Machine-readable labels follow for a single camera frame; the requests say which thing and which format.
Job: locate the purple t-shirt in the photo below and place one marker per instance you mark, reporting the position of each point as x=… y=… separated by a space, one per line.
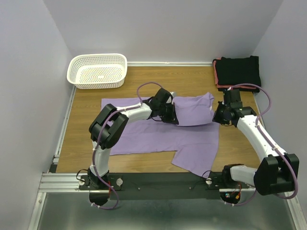
x=195 y=139

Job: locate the black folded t-shirt bottom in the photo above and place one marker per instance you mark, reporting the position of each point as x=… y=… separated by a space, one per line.
x=241 y=88

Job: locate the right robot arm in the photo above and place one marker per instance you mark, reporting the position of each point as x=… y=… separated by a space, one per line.
x=278 y=170

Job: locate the black folded t-shirt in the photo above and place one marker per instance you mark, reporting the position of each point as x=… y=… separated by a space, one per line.
x=241 y=88
x=233 y=71

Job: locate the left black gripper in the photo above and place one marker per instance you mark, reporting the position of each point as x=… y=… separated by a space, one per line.
x=172 y=118

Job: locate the red folded t-shirt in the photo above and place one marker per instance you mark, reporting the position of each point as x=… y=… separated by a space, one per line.
x=215 y=73

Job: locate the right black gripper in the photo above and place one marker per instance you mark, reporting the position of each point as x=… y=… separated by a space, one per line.
x=216 y=118

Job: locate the white perforated plastic basket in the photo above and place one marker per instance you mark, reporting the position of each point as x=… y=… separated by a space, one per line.
x=97 y=71

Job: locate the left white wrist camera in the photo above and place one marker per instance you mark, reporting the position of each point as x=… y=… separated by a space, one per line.
x=172 y=96

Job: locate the black folded t-shirt top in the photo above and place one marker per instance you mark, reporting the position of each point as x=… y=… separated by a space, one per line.
x=233 y=71

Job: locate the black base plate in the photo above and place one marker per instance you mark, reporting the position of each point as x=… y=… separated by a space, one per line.
x=159 y=186

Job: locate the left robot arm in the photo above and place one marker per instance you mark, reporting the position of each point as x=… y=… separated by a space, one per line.
x=110 y=123

